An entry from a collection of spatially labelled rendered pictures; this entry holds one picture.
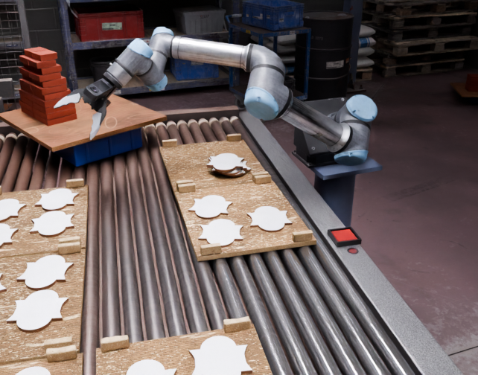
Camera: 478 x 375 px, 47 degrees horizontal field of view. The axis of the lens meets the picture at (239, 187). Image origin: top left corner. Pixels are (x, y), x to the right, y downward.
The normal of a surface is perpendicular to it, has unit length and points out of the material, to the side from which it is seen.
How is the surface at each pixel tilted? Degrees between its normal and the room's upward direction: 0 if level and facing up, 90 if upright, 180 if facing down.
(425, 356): 0
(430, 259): 0
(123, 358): 0
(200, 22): 96
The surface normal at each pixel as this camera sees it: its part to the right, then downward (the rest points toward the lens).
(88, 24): 0.36, 0.42
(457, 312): 0.00, -0.90
